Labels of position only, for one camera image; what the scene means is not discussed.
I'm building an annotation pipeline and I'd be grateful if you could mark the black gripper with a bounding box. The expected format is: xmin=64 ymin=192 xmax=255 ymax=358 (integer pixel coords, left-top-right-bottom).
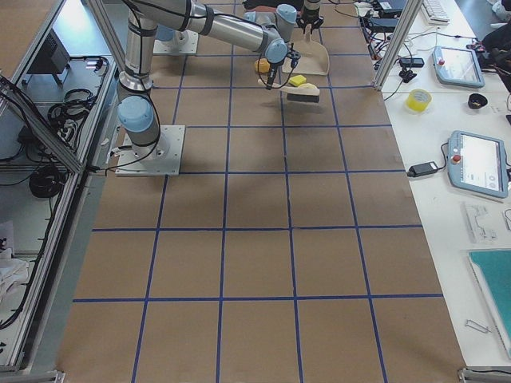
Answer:
xmin=297 ymin=0 xmax=324 ymax=33
xmin=265 ymin=42 xmax=300 ymax=89

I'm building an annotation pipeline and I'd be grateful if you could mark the beige plastic dustpan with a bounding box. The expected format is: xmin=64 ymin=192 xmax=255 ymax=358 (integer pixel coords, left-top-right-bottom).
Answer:
xmin=282 ymin=27 xmax=330 ymax=76

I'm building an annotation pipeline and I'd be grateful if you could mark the yellow green sponge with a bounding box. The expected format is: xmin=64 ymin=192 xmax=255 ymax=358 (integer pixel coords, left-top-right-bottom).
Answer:
xmin=287 ymin=75 xmax=307 ymax=87

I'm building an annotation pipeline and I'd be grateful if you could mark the yellow lemon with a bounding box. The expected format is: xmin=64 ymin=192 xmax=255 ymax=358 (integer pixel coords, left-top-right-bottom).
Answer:
xmin=254 ymin=58 xmax=271 ymax=74

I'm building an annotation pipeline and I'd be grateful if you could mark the pale curved foam peel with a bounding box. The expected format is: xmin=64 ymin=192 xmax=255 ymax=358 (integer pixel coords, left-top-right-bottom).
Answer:
xmin=296 ymin=83 xmax=319 ymax=95

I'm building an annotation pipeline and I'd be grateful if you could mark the black clip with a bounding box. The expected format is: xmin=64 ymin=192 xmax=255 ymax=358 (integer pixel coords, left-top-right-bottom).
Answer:
xmin=399 ymin=69 xmax=417 ymax=84

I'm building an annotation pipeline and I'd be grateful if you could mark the white keyboard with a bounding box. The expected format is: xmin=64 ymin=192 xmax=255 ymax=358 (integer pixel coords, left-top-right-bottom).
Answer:
xmin=421 ymin=0 xmax=450 ymax=26

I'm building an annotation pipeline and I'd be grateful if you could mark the yellow tape roll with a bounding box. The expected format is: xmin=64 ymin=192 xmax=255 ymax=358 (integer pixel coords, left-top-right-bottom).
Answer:
xmin=405 ymin=89 xmax=432 ymax=113

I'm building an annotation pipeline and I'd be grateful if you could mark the upper teach pendant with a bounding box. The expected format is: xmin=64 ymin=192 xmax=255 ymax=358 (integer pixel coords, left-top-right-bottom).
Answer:
xmin=432 ymin=46 xmax=485 ymax=89

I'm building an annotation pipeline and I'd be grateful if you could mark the teach pendant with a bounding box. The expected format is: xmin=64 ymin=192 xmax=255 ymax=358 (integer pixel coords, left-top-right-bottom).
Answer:
xmin=432 ymin=46 xmax=485 ymax=89
xmin=446 ymin=130 xmax=509 ymax=199

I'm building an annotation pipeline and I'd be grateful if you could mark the black power adapter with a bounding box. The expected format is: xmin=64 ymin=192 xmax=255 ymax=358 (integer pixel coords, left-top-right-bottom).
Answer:
xmin=406 ymin=161 xmax=440 ymax=178

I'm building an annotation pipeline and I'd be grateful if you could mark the lower teach pendant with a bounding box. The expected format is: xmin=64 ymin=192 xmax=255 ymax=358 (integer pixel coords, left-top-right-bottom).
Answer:
xmin=446 ymin=130 xmax=509 ymax=199

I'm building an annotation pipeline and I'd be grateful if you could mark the black box on shelf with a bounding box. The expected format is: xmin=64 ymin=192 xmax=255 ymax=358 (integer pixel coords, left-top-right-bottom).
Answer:
xmin=22 ymin=30 xmax=70 ymax=86

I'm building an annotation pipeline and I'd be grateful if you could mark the teal cutting mat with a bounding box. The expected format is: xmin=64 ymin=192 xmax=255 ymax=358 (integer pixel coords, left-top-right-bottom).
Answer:
xmin=469 ymin=249 xmax=510 ymax=357

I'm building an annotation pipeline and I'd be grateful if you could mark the aluminium frame post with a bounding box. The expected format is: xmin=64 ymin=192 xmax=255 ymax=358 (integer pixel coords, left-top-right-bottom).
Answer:
xmin=373 ymin=0 xmax=422 ymax=90

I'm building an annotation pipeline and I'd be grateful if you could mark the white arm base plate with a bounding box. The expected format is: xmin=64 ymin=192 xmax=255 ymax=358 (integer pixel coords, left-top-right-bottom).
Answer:
xmin=114 ymin=125 xmax=185 ymax=176

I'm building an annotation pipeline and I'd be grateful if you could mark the coiled black cable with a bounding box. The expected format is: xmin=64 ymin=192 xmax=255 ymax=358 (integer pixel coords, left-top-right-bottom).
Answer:
xmin=28 ymin=164 xmax=65 ymax=199

